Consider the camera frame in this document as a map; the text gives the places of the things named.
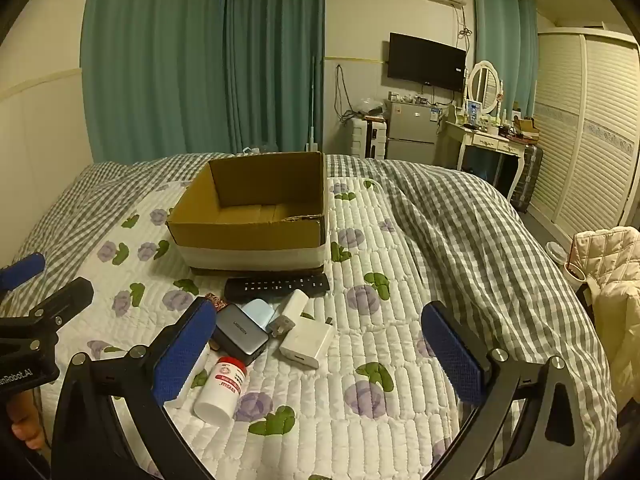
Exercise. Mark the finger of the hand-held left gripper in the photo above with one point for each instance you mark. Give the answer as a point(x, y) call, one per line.
point(22, 267)
point(67, 297)

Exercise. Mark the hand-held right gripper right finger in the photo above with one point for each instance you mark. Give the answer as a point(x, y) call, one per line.
point(452, 355)

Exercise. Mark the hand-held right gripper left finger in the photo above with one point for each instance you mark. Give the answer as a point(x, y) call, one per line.
point(182, 355)

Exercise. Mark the white red-capped pill bottle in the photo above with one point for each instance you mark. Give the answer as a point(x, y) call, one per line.
point(220, 392)

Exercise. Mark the grey charging hub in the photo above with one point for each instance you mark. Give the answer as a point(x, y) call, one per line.
point(240, 332)

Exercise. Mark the light blue charger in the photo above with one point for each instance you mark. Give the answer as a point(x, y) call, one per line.
point(257, 310)

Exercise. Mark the black remote control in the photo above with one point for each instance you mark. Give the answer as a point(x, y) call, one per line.
point(275, 286)

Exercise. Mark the small white plug charger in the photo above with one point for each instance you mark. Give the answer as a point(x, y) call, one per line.
point(292, 307)

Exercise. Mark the large white charger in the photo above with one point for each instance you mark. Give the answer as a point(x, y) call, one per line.
point(307, 342)

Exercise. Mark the cardboard box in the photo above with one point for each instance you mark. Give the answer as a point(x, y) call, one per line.
point(250, 240)

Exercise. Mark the person's left hand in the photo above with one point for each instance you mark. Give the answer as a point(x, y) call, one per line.
point(25, 422)

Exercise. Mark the brown patterned small item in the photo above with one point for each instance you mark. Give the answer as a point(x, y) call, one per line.
point(219, 304)

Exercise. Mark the white floral quilted mat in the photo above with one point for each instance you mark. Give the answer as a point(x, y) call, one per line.
point(360, 410)

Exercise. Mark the grey checkered blanket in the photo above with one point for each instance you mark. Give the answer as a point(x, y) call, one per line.
point(475, 240)

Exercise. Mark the white slipper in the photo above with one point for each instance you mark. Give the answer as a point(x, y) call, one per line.
point(556, 251)

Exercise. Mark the cream quilted jacket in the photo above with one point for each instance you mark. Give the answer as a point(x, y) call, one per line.
point(615, 280)

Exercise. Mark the dark suitcase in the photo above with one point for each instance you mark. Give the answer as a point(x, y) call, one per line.
point(527, 175)

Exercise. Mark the white dressing table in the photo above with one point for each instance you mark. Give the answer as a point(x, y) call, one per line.
point(487, 140)

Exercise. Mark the silver small fridge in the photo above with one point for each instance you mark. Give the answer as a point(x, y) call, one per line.
point(412, 132)

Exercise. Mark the brown box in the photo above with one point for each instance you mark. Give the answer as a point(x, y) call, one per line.
point(527, 129)

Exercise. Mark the plastic bag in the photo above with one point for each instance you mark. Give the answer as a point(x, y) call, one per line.
point(369, 108)

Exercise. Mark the cream louvered wardrobe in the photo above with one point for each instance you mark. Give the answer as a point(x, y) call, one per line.
point(585, 125)

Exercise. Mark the wide green curtain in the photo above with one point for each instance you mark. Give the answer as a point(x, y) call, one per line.
point(190, 60)

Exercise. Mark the white oval mirror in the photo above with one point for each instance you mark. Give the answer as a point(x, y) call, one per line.
point(484, 82)

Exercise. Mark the narrow green curtain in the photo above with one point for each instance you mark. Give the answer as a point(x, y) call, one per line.
point(500, 45)

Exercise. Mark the small photo frame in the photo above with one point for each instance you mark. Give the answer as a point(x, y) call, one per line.
point(473, 110)

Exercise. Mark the black wall television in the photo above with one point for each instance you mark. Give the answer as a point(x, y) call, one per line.
point(425, 62)

